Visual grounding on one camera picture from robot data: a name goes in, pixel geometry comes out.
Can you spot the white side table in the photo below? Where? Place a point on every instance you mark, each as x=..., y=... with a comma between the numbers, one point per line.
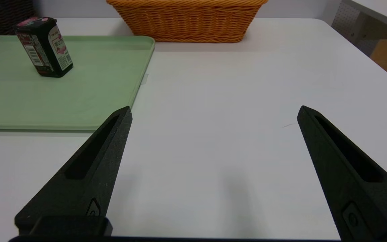
x=381, y=10

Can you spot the orange wicker basket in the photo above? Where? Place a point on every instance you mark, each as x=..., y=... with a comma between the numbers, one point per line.
x=186, y=23

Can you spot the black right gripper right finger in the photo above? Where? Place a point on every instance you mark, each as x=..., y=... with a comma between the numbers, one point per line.
x=358, y=188

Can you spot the black drink carton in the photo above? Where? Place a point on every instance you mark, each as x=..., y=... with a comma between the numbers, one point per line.
x=44, y=47

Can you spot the dark brown wicker basket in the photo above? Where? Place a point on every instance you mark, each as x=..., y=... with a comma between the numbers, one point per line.
x=2, y=13

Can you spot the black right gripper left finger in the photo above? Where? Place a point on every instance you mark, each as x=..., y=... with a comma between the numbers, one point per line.
x=86, y=174

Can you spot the small clear tape piece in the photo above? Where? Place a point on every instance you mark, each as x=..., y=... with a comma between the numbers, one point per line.
x=145, y=78

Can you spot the light green plastic tray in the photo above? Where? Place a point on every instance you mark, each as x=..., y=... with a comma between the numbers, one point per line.
x=62, y=101

